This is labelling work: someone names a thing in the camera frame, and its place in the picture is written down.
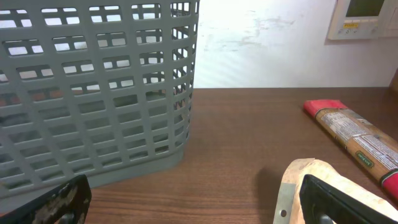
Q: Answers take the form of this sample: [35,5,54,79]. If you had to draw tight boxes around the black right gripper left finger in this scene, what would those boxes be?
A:
[1,174,92,224]

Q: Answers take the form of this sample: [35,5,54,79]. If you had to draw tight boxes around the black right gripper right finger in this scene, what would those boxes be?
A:
[299,174,397,224]

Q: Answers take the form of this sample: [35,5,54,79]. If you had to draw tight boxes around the beige paper bag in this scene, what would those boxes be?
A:
[273,158,397,223]

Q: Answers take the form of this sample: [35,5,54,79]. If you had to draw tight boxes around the red spaghetti packet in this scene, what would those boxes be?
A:
[303,100,397,199]

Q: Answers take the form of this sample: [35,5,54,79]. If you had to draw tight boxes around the grey plastic basket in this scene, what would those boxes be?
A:
[1,0,200,200]

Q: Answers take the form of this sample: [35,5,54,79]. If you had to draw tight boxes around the white wall control panel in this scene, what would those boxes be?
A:
[327,0,397,40]

